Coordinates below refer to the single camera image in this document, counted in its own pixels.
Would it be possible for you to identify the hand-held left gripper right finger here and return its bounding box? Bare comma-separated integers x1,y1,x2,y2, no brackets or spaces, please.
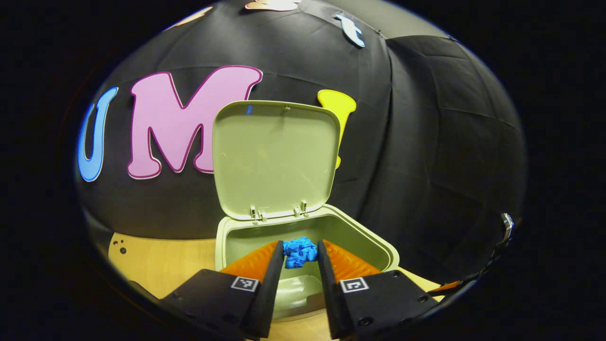
317,239,443,341

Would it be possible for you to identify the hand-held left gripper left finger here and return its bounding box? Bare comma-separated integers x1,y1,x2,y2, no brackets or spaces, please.
159,240,285,341

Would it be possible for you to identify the blue paper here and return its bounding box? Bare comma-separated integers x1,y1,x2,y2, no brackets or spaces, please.
283,237,319,269

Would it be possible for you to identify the pale green desktop garbage bin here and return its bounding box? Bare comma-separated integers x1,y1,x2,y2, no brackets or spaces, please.
212,100,400,323

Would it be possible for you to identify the wooden desktop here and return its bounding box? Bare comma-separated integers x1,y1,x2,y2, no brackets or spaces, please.
108,233,446,341

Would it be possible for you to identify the silver metal clip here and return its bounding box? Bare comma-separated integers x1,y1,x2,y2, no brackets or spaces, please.
501,213,515,243

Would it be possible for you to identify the black backdrop cloth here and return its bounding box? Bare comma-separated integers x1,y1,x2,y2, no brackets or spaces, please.
76,0,528,285

